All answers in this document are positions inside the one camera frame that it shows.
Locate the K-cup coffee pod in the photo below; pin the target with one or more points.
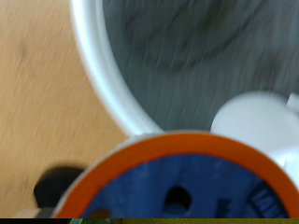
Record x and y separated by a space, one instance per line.
187 174

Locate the white ceramic mug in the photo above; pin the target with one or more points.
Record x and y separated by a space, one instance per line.
255 121

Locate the white two-tier turntable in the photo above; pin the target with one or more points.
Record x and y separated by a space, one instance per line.
187 62

